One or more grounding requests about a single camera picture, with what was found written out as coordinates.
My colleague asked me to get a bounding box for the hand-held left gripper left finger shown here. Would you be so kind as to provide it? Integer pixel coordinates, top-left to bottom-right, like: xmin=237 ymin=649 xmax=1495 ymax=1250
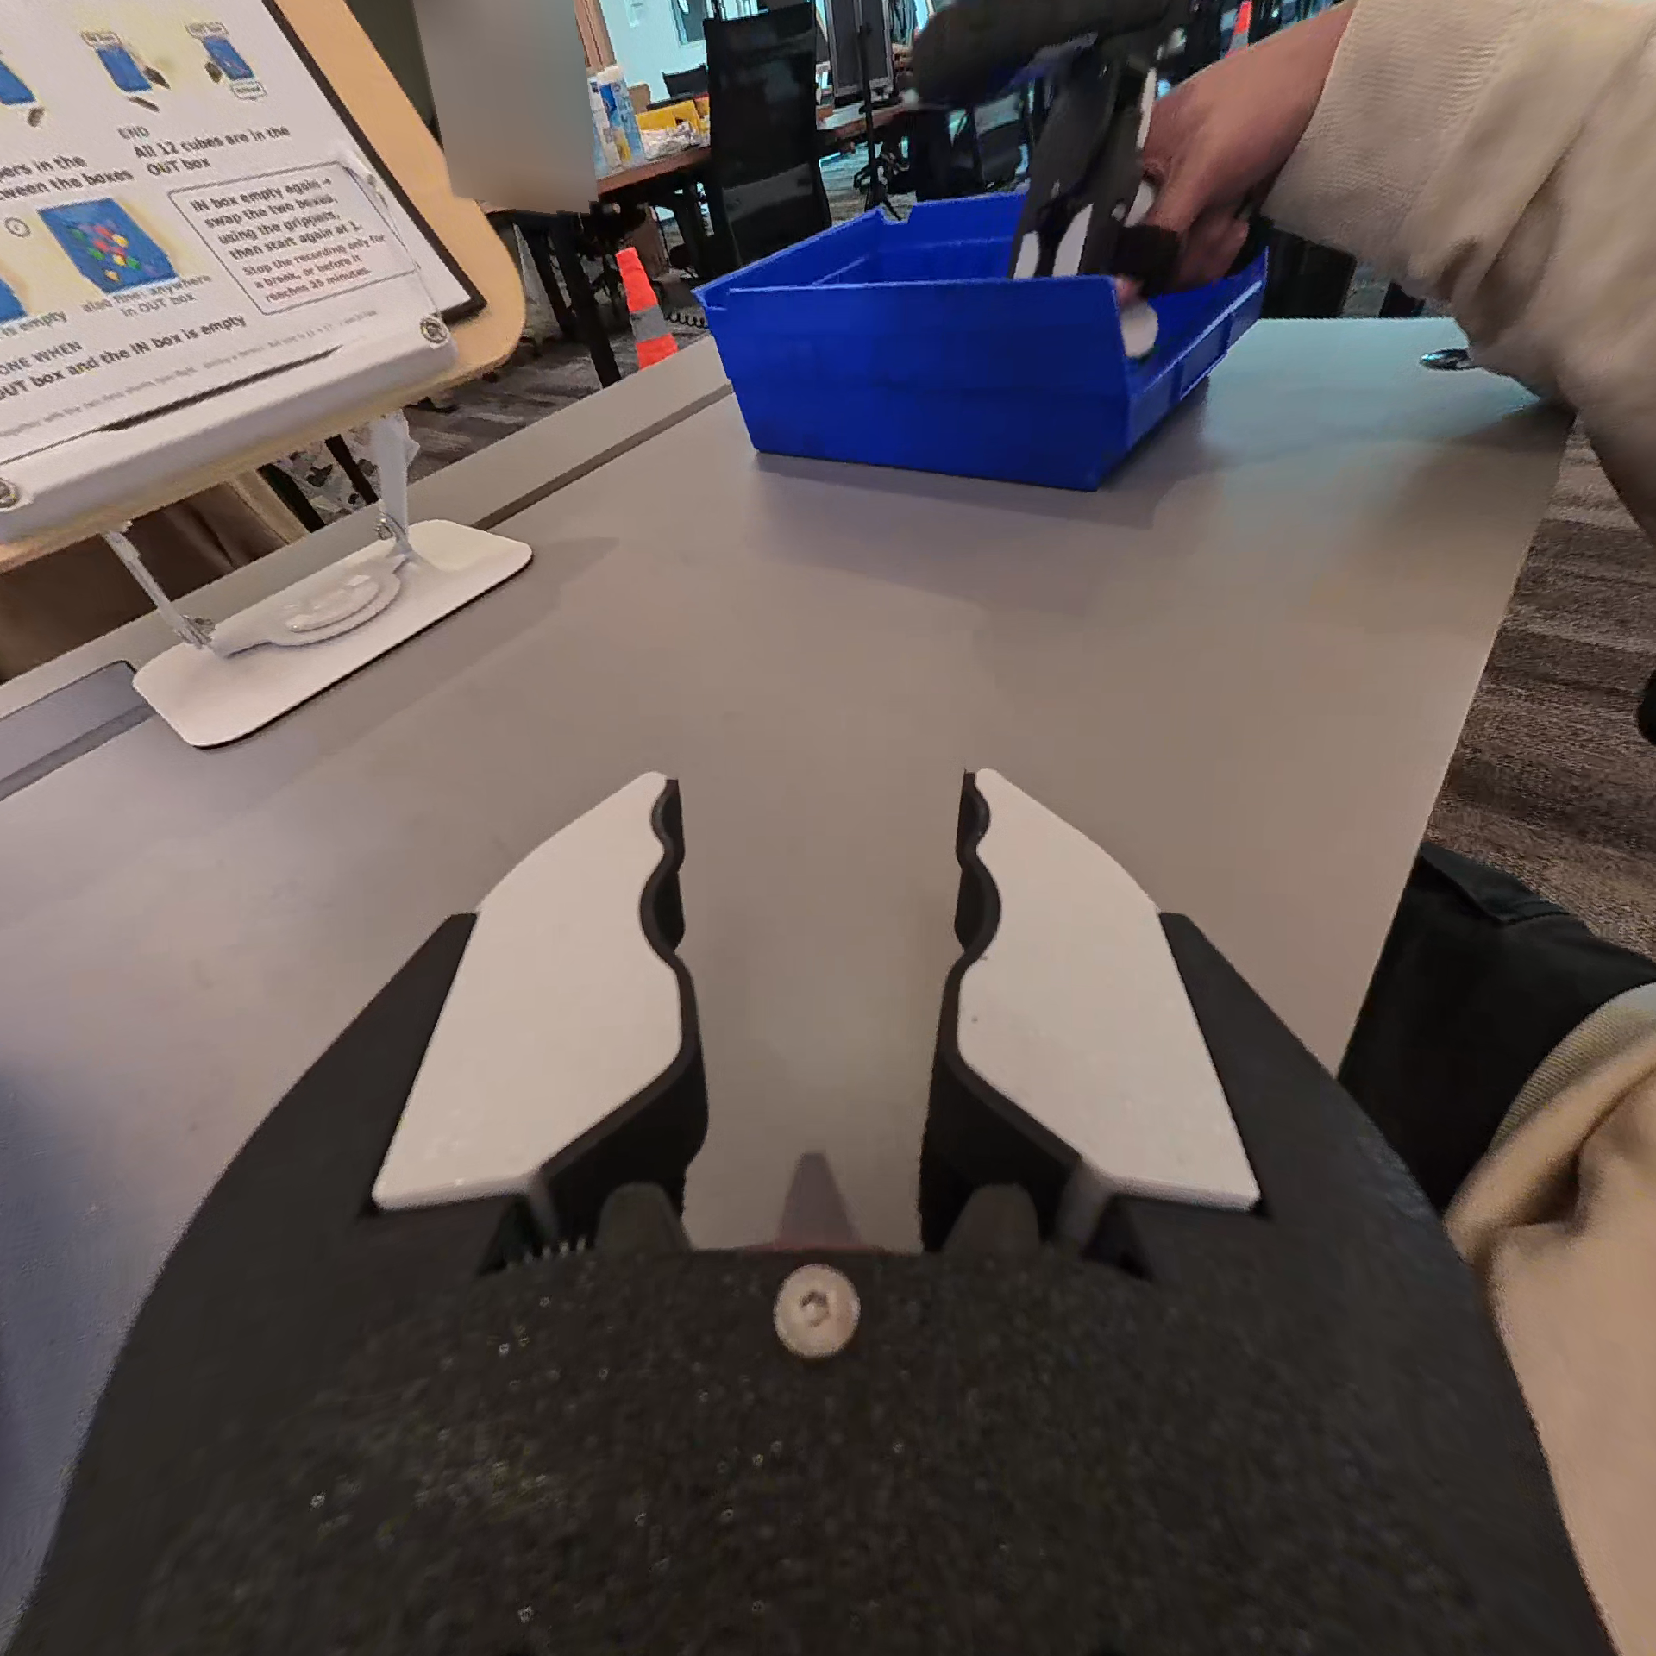
xmin=371 ymin=773 xmax=712 ymax=1256

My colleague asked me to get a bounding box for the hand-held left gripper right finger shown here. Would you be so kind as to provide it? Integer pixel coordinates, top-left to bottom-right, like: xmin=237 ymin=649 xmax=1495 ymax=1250
xmin=921 ymin=769 xmax=1264 ymax=1256

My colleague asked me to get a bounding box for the blue plastic bin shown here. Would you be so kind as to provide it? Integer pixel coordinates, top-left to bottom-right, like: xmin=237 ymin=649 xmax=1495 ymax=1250
xmin=695 ymin=194 xmax=1270 ymax=493

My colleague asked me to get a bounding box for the person's right forearm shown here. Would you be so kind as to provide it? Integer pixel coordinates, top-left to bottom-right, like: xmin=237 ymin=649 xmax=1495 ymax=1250
xmin=1262 ymin=0 xmax=1656 ymax=547

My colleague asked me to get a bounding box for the person's right hand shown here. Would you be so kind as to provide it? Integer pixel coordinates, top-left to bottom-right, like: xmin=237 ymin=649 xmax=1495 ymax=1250
xmin=1136 ymin=0 xmax=1355 ymax=292

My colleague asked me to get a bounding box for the black tripod stand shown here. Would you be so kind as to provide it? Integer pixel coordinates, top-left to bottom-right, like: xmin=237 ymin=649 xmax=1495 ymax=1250
xmin=848 ymin=0 xmax=911 ymax=219

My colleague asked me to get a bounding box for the black office chair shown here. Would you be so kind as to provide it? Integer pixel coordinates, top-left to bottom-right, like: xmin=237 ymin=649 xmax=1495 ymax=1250
xmin=1339 ymin=842 xmax=1656 ymax=1211
xmin=702 ymin=0 xmax=836 ymax=277

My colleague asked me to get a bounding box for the long wooden table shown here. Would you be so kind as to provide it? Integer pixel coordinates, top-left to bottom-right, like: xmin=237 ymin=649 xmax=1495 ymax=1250
xmin=596 ymin=101 xmax=937 ymax=210

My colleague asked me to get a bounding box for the white blue carton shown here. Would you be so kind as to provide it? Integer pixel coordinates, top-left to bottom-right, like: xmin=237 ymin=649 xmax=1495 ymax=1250
xmin=588 ymin=72 xmax=647 ymax=168

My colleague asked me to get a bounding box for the tan hanging coat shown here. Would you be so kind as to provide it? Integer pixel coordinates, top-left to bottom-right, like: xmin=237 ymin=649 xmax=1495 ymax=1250
xmin=0 ymin=472 xmax=302 ymax=681

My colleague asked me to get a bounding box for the wooden display board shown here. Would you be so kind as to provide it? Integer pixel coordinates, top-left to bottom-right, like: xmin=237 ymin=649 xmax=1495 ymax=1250
xmin=0 ymin=0 xmax=531 ymax=574

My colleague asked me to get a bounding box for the black clipboard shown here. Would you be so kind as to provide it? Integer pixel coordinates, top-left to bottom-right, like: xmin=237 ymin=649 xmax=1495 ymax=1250
xmin=263 ymin=0 xmax=489 ymax=322

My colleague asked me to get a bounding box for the printed instruction sheet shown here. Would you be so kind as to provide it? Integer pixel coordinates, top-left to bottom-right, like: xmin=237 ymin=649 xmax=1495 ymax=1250
xmin=0 ymin=0 xmax=474 ymax=436

